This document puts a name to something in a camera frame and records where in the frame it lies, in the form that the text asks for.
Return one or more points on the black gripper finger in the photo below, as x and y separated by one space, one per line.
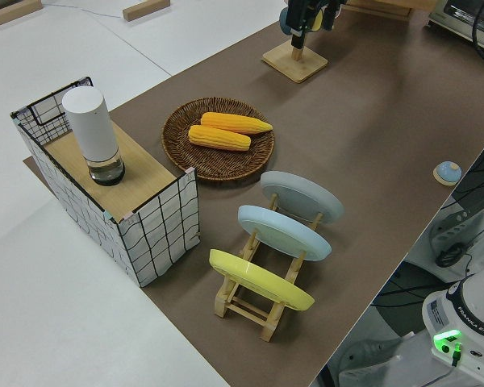
298 41

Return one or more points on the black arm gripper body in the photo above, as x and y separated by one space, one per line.
300 14

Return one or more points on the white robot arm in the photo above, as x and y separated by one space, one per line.
468 318

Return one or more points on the dark blue mug yellow inside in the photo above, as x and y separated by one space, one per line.
283 20

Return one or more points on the wooden mug tree stand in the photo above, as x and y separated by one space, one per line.
296 64

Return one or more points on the yellow corn cob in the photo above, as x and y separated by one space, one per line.
236 122
219 138

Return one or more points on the brown table mat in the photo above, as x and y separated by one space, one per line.
347 141

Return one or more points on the light wooden cabinet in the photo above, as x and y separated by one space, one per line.
423 3

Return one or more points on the round wicker basket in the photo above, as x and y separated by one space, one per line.
222 163

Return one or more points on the grey plate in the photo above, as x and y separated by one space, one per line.
302 195

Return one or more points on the light wooden block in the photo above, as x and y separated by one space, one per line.
145 9
8 12

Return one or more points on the cream toaster oven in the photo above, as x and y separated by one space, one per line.
460 20

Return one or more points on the light blue plate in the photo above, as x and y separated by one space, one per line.
284 230

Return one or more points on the white cylinder bottle glass base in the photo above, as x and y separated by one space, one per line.
90 125

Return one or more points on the yellow plate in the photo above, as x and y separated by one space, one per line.
258 280

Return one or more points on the wooden plate rack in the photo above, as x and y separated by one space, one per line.
246 310

